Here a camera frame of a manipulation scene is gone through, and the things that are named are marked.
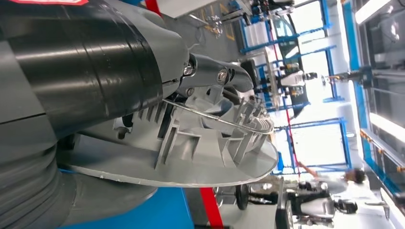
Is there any white desk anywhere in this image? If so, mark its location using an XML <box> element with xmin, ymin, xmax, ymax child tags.
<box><xmin>156</xmin><ymin>0</ymin><xmax>219</xmax><ymax>19</ymax></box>

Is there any red barrier belt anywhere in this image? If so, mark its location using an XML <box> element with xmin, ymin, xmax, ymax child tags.
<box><xmin>144</xmin><ymin>0</ymin><xmax>225</xmax><ymax>229</ymax></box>

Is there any black round stool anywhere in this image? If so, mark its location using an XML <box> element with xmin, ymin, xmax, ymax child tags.
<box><xmin>235</xmin><ymin>184</ymin><xmax>251</xmax><ymax>211</ymax></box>

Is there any white and black humanoid robot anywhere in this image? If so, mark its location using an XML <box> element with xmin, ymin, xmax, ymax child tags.
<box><xmin>275</xmin><ymin>178</ymin><xmax>359</xmax><ymax>229</ymax></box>

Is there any person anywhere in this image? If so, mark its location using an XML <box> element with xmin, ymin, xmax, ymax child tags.
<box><xmin>297</xmin><ymin>160</ymin><xmax>368</xmax><ymax>196</ymax></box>

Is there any ceiling light strip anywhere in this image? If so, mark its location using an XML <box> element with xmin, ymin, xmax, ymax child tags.
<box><xmin>354</xmin><ymin>0</ymin><xmax>393</xmax><ymax>25</ymax></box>
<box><xmin>368</xmin><ymin>112</ymin><xmax>405</xmax><ymax>144</ymax></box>

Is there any blue background frame rack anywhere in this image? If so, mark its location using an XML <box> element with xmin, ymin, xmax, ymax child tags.
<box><xmin>237</xmin><ymin>0</ymin><xmax>353</xmax><ymax>176</ymax></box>

